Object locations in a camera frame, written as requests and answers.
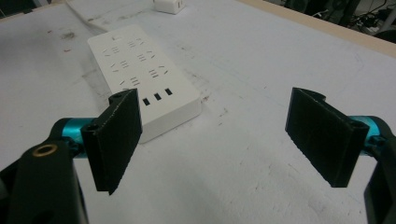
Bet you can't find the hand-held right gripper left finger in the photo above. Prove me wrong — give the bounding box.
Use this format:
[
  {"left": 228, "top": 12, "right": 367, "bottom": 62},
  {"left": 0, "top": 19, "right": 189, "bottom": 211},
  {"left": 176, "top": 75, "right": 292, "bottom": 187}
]
[{"left": 50, "top": 88, "right": 144, "bottom": 196}]

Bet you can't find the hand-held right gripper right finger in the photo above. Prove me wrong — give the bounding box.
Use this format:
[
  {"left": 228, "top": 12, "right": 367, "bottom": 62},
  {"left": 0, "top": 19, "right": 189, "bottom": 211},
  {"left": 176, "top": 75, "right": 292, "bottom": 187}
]
[{"left": 284, "top": 87, "right": 396, "bottom": 189}]

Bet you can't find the white power strip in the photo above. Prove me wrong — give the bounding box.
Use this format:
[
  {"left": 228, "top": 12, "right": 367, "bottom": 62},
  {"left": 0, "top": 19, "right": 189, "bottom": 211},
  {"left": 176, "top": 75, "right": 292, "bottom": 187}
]
[{"left": 87, "top": 23, "right": 203, "bottom": 145}]

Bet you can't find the white plug adapter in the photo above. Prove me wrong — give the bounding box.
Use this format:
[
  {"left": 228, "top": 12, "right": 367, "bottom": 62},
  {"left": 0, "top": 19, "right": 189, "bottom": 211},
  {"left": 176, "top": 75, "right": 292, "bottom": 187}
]
[{"left": 152, "top": 0, "right": 187, "bottom": 15}]

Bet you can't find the white power strip cable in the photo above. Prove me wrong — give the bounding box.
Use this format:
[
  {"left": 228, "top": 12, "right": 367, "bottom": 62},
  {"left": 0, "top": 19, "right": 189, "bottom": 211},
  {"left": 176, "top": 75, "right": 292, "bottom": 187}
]
[{"left": 64, "top": 0, "right": 110, "bottom": 34}]

